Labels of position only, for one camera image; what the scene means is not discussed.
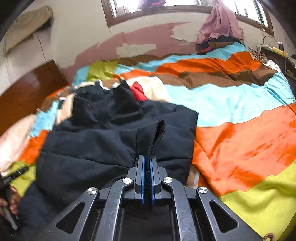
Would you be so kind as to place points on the left hand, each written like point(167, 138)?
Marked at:
point(12, 204)

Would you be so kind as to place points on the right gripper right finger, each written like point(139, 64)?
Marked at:
point(159, 195)

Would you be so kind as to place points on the colourful striped duvet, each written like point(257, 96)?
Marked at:
point(244, 145)

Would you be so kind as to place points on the brown framed window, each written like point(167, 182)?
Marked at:
point(113, 20)

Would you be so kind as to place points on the pink floral pillow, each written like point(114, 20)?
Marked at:
point(14, 141)

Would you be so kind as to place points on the cluttered wooden desk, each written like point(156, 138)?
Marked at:
point(285, 63)

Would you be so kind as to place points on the brown wooden headboard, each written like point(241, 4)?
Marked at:
point(28, 93)

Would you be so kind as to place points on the pile of dark clothes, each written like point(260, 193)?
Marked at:
point(213, 43)

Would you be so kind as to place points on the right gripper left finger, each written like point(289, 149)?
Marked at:
point(135, 195)

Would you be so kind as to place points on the olive cloth on wall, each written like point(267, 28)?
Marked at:
point(25, 25)

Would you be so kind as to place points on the pink curtain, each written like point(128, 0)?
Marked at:
point(221, 22)

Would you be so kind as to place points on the black padded jacket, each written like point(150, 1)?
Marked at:
point(99, 143)

